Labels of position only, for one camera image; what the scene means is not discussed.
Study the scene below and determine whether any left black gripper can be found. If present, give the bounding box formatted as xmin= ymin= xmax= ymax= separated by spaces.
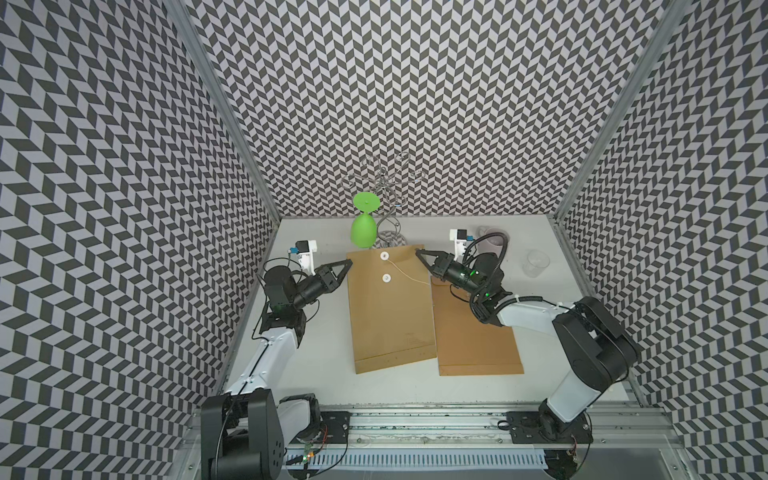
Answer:
xmin=291 ymin=259 xmax=353 ymax=309

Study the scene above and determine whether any green plastic wine glass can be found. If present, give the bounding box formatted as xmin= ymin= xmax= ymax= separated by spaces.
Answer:
xmin=350 ymin=192 xmax=381 ymax=248

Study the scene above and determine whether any clear drinking glass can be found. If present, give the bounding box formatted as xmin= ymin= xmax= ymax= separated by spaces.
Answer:
xmin=522 ymin=249 xmax=551 ymax=278

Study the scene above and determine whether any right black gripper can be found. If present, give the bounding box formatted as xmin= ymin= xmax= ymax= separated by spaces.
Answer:
xmin=414 ymin=250 xmax=484 ymax=298

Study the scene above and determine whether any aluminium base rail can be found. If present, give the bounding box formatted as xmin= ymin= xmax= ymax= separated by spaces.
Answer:
xmin=283 ymin=402 xmax=683 ymax=478

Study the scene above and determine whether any black corrugated cable hose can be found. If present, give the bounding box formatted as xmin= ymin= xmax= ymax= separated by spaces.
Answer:
xmin=464 ymin=232 xmax=510 ymax=289

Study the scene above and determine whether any chrome wire glass rack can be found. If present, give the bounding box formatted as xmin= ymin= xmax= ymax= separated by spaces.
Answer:
xmin=342 ymin=155 xmax=424 ymax=249

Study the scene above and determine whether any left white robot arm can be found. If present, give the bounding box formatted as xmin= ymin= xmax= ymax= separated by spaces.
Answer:
xmin=200 ymin=259 xmax=353 ymax=479

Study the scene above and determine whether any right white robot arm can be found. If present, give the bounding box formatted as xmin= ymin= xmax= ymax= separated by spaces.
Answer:
xmin=415 ymin=249 xmax=641 ymax=444

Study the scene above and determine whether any brown kraft file bag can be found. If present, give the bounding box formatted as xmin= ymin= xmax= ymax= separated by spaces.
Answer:
xmin=430 ymin=277 xmax=524 ymax=377

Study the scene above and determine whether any pale pink ceramic mug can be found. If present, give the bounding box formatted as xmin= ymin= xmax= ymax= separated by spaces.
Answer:
xmin=476 ymin=226 xmax=509 ymax=256

